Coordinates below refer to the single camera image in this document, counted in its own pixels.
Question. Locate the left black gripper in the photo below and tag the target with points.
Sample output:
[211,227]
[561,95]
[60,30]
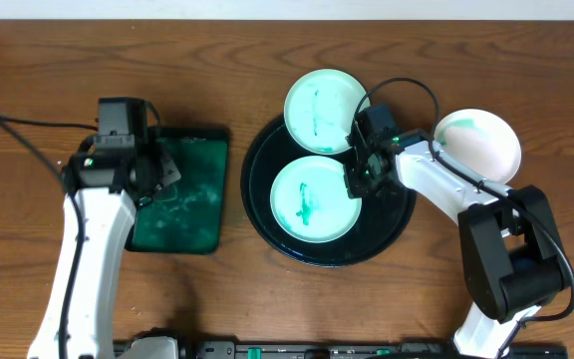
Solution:
[163,173]

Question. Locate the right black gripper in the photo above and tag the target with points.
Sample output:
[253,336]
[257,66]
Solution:
[356,188]

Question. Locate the mint plate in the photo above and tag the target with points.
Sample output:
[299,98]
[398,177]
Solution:
[309,200]
[319,110]

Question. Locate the white plate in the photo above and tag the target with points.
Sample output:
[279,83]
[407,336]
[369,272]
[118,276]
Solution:
[482,141]

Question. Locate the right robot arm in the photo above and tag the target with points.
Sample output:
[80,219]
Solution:
[512,256]

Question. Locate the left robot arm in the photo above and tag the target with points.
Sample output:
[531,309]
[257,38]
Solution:
[104,181]

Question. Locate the round black tray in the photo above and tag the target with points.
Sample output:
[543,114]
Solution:
[382,220]

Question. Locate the green rectangular tray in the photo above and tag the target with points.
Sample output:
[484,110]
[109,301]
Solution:
[185,216]

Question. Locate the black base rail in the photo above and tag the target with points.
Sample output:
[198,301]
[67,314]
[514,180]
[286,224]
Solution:
[166,343]

